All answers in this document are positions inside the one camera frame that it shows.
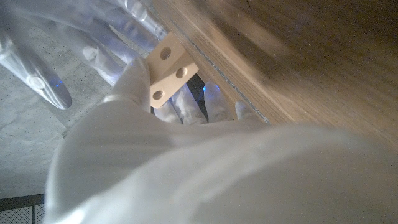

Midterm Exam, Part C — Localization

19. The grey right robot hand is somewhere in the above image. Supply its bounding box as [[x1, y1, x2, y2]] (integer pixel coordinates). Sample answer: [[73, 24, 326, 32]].
[[0, 0, 169, 110]]

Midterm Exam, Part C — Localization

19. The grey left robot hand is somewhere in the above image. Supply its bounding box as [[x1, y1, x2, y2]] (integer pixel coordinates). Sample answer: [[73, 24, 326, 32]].
[[43, 56, 398, 224]]

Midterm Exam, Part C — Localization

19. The wooden board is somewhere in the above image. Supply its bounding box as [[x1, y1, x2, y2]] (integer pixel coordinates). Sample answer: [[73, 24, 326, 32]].
[[149, 0, 271, 124]]

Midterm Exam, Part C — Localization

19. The black backdrop curtain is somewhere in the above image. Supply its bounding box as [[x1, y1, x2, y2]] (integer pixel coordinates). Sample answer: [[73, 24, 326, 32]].
[[186, 73, 209, 121]]

